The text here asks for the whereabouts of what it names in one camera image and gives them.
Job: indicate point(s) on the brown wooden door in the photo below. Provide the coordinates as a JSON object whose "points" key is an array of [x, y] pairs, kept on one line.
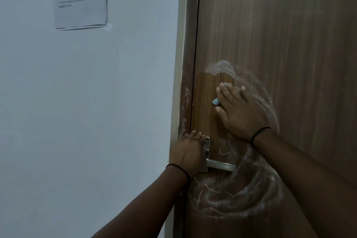
{"points": [[292, 37]]}

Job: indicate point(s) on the black right wristband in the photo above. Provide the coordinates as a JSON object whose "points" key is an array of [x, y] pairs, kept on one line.
{"points": [[258, 134]]}

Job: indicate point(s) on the person's right forearm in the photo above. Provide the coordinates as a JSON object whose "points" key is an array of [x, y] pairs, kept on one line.
{"points": [[306, 179]]}

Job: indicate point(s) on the brown wooden door frame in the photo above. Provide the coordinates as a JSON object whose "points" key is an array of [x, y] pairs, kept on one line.
{"points": [[189, 37]]}

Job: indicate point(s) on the person's left forearm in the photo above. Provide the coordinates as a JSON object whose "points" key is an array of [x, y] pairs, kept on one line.
{"points": [[145, 207]]}

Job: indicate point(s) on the black wristband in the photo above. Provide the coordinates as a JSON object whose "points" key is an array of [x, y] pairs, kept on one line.
{"points": [[180, 168], [258, 134]]}

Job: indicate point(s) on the black left wristband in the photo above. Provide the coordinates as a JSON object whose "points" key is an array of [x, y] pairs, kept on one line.
{"points": [[180, 168]]}

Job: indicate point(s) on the person's left fingers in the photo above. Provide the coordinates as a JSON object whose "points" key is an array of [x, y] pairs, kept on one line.
{"points": [[195, 135]]}

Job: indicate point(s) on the person's left hand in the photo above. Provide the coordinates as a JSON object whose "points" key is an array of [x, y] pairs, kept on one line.
{"points": [[186, 154]]}

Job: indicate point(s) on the person's right thumb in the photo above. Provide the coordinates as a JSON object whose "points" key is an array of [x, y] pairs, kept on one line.
{"points": [[222, 114]]}

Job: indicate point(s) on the person's right hand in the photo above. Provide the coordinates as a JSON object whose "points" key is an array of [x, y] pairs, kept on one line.
{"points": [[243, 113]]}

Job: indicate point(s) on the light blue cleaning cloth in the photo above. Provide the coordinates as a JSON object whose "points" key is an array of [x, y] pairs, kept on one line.
{"points": [[215, 102]]}

